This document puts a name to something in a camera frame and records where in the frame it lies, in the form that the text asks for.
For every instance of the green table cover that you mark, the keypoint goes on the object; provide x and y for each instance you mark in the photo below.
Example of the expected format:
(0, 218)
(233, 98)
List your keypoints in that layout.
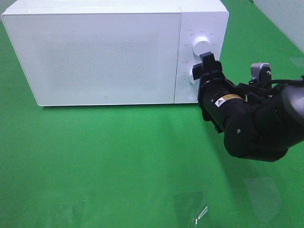
(138, 166)

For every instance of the white microwave oven body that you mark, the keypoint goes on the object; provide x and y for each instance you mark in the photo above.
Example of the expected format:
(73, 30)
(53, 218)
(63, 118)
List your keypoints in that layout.
(197, 18)

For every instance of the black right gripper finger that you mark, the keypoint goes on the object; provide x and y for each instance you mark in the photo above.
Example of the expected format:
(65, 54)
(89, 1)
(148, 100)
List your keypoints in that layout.
(209, 64)
(197, 71)

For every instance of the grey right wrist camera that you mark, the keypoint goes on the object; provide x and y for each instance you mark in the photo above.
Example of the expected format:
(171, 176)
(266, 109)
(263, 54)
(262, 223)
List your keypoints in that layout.
(260, 72)

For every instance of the white microwave door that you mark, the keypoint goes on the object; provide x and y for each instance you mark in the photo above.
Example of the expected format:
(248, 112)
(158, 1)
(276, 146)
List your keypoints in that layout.
(97, 59)

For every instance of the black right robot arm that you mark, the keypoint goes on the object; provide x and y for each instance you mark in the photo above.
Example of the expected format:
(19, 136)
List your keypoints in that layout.
(260, 120)

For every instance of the white microwave knob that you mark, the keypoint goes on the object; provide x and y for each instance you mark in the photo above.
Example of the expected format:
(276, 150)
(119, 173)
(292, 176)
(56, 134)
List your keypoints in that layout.
(201, 45)
(192, 79)

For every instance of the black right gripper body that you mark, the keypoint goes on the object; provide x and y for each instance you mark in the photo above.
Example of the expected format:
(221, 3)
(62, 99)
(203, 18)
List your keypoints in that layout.
(219, 99)

